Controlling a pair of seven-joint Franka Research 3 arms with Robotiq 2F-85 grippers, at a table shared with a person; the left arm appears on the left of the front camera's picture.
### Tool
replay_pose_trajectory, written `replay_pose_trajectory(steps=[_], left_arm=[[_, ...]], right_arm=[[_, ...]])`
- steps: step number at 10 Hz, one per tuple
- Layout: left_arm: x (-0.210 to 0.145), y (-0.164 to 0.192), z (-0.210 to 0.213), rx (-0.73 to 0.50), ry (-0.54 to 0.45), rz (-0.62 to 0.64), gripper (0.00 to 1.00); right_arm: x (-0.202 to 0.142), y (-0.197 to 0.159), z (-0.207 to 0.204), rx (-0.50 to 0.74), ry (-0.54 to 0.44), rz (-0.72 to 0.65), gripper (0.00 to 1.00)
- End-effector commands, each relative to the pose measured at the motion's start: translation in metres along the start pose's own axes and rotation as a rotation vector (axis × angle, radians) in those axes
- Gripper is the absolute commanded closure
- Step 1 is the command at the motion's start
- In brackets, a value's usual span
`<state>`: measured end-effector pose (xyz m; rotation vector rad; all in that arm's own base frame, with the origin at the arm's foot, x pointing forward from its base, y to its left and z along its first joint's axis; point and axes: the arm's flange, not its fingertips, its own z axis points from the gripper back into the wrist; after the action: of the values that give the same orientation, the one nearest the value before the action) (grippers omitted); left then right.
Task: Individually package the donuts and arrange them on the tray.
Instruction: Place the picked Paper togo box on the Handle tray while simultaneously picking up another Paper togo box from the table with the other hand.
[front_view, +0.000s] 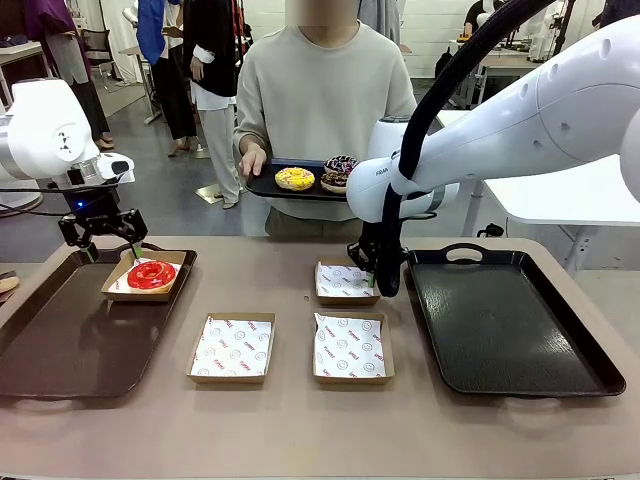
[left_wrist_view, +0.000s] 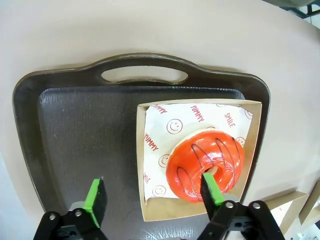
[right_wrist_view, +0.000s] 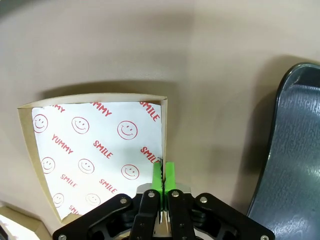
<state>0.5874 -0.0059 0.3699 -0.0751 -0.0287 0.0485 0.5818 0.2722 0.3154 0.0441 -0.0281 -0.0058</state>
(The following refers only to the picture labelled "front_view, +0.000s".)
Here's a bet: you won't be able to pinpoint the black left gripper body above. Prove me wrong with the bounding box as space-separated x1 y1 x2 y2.
65 181 125 232

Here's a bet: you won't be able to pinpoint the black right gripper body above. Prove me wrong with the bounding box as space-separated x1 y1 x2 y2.
359 219 381 250

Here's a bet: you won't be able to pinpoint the brown cardboard box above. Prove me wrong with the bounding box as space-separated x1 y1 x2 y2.
312 311 396 386
185 312 277 386
314 255 384 308
100 248 188 305

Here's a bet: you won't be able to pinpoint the red glazed donut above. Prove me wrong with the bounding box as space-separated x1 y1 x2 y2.
126 260 180 293

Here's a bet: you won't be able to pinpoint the chocolate donut white drizzle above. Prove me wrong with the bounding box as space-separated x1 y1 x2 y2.
319 171 352 196

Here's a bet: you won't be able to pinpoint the chocolate donut coloured sprinkles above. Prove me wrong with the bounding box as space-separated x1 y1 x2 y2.
323 154 360 177

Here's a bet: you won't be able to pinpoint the yellow sprinkled donut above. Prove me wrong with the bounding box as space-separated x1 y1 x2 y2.
274 165 317 194

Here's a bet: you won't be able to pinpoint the small black serving tray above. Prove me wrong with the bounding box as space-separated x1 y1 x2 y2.
243 158 352 203

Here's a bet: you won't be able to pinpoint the person's right forearm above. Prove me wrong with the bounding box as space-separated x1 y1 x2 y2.
232 105 267 154

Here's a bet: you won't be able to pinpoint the large brown plastic tray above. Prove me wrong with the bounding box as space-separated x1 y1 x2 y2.
0 242 198 400

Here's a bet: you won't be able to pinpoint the large black plastic tray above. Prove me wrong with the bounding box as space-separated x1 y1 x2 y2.
405 242 628 400

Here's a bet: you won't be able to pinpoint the person's right hand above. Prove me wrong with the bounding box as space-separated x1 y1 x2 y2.
238 148 269 178

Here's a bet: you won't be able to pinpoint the gold floor mat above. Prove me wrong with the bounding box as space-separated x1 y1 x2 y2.
194 181 242 204

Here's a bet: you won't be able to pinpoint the person in beige sweater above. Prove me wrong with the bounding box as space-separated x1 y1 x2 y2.
232 19 419 239

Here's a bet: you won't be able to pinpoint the person in blue top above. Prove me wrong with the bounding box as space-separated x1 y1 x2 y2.
136 0 200 158

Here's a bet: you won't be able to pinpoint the person in black jacket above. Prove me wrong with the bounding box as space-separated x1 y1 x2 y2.
181 0 247 210

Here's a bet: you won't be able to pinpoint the person in purple top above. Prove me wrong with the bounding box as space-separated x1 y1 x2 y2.
22 0 115 152

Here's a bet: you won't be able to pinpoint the black mesh chair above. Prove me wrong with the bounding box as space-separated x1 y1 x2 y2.
79 28 112 67

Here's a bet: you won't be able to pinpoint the white side table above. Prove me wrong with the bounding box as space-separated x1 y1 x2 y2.
0 41 57 109

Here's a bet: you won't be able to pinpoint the large white table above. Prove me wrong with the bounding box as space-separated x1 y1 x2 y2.
433 109 640 274

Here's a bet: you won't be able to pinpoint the background workbench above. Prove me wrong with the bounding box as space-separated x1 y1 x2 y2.
447 38 549 74

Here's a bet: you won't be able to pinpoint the black tripod pole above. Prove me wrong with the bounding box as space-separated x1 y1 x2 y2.
548 0 577 57

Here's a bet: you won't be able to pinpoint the person in dark top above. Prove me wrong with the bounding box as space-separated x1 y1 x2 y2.
593 0 640 27

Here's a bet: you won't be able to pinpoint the black right arm cable sleeve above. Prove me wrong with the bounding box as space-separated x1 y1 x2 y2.
374 0 559 299

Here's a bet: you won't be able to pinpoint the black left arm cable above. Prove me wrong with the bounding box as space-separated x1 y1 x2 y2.
0 177 124 217

